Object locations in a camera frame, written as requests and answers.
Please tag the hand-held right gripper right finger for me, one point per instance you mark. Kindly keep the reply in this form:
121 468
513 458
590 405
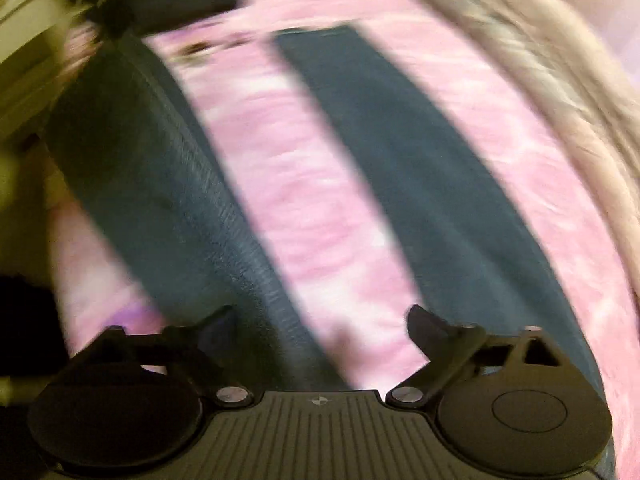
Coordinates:
425 330

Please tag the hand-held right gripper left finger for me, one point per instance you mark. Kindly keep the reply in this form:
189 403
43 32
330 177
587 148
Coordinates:
212 327

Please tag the dark grey pants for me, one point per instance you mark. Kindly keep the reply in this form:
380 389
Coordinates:
415 170

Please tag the pink printed blanket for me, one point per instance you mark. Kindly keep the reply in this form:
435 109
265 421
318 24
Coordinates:
300 170

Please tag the beige fluffy blanket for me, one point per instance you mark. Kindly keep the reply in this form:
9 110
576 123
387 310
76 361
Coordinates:
565 60

